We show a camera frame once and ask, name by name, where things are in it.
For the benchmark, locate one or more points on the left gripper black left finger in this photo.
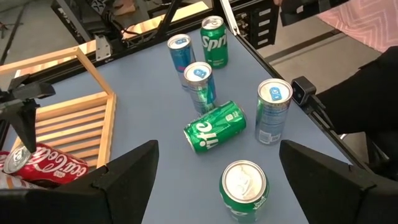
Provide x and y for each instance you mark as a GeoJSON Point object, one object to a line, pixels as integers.
{"type": "Point", "coordinates": [130, 193]}

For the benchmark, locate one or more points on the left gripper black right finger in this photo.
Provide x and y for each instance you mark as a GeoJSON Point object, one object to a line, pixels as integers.
{"type": "Point", "coordinates": [326, 199]}

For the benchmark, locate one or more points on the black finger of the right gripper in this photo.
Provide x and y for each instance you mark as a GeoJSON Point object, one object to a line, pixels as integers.
{"type": "Point", "coordinates": [21, 121]}

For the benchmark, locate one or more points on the red Coca-Cola can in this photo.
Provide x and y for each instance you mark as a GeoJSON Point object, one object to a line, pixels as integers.
{"type": "Point", "coordinates": [53, 165]}
{"type": "Point", "coordinates": [2, 158]}

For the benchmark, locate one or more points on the white Celsius Tropical Vibe can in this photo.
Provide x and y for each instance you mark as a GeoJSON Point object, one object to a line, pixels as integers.
{"type": "Point", "coordinates": [15, 183]}

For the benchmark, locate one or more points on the green Sprite can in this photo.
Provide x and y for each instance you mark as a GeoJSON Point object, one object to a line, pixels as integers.
{"type": "Point", "coordinates": [244, 186]}
{"type": "Point", "coordinates": [217, 126]}
{"type": "Point", "coordinates": [214, 46]}

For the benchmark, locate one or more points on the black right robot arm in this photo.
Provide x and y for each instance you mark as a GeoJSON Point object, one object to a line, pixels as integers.
{"type": "Point", "coordinates": [93, 12]}

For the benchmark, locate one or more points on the wooden slatted shelf rack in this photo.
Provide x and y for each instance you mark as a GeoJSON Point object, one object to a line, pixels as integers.
{"type": "Point", "coordinates": [71, 124]}

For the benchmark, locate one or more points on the blue silver Red Bull can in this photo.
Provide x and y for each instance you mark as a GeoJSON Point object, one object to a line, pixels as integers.
{"type": "Point", "coordinates": [200, 90]}
{"type": "Point", "coordinates": [182, 56]}
{"type": "Point", "coordinates": [270, 118]}

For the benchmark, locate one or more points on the person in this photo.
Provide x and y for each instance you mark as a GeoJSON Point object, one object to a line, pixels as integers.
{"type": "Point", "coordinates": [357, 93]}

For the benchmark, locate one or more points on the black equipment rack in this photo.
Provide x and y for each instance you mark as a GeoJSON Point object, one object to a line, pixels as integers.
{"type": "Point", "coordinates": [252, 34]}

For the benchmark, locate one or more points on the pink patterned cloth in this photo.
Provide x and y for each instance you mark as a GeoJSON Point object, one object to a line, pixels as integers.
{"type": "Point", "coordinates": [363, 21]}

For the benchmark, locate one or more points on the black table-level camera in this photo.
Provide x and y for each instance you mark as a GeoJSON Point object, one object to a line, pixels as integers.
{"type": "Point", "coordinates": [303, 90]}

